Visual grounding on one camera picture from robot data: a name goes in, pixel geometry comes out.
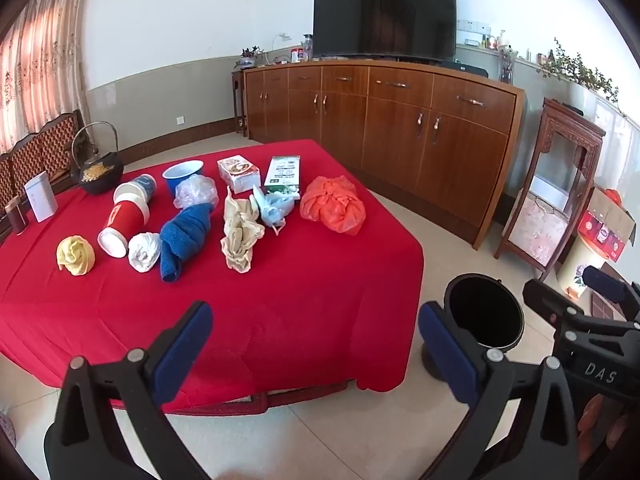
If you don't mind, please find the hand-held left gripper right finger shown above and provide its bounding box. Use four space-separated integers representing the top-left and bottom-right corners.
418 302 583 480

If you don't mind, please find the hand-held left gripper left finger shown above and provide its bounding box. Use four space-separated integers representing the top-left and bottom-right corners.
44 301 215 480

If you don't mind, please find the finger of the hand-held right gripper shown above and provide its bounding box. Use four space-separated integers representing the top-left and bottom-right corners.
582 266 640 317
523 278 588 333

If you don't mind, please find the black trash bin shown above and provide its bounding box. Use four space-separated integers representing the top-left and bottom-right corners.
421 273 525 378

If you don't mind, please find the white paper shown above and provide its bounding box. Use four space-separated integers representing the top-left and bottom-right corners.
127 232 162 273

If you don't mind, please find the blue towel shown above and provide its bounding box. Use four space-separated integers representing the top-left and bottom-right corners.
160 203 213 283

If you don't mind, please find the beige cloth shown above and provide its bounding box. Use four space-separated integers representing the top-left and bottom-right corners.
220 186 266 274

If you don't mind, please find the yellow cloth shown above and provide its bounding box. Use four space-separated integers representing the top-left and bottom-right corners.
56 235 96 277

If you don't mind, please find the red paper cup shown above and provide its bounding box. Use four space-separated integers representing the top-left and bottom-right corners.
97 195 151 259

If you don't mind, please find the light blue face mask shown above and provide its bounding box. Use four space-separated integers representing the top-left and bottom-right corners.
252 185 297 235

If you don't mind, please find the blue patterned paper cup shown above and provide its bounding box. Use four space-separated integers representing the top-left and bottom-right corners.
113 174 158 206

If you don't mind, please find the orange plastic bag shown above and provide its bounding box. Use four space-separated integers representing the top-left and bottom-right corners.
299 176 367 235

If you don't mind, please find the red white milk carton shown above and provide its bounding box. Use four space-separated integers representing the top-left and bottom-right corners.
217 156 262 194

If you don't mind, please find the green white milk carton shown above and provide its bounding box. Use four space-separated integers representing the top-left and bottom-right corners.
263 155 302 199

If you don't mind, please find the floral pedal bin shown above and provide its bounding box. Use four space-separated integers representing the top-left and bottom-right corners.
556 235 608 301

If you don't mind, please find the red cardboard box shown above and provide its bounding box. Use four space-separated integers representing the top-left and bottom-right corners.
577 186 637 263

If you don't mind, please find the pink floral cushion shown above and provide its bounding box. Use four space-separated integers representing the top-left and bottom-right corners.
512 197 568 267

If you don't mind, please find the white board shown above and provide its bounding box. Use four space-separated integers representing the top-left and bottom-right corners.
529 176 573 213

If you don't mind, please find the red tablecloth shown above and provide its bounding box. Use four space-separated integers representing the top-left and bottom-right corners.
0 139 425 413

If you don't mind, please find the wooden chair floral cushion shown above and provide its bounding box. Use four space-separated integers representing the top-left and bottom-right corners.
495 97 607 281

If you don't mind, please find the clear plastic bag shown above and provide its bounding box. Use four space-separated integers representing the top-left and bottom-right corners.
173 174 220 209

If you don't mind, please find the blue bowl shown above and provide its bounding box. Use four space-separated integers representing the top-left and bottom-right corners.
162 159 205 194

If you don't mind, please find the black cast iron teapot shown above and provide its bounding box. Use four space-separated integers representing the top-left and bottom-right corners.
70 121 125 196

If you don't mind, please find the white tin box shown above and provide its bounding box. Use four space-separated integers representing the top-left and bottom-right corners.
24 171 58 223

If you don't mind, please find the dark brown cylinder canister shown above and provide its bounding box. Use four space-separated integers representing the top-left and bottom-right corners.
5 197 28 236

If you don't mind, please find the green leafy branch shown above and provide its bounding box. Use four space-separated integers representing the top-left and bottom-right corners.
537 37 626 111

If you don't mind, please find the wooden sideboard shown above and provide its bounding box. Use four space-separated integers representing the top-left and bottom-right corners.
243 59 526 251

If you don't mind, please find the glass vase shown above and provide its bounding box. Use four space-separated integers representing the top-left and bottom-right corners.
499 45 518 85

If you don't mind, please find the wooden bench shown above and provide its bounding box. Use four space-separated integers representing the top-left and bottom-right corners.
0 110 86 241

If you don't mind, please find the black set-top box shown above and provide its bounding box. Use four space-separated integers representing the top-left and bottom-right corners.
440 59 488 77

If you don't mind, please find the row of small bottles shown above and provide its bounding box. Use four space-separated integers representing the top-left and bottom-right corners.
462 27 556 66

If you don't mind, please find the potted plant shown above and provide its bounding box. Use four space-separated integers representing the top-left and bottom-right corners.
239 46 265 70

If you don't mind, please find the embroidered curtain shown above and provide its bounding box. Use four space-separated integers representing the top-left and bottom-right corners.
0 0 93 156

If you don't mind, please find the white gooseneck lamp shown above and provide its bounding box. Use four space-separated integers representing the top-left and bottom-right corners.
270 32 293 63

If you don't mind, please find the black flat television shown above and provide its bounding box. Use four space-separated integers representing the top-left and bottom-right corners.
313 0 458 59

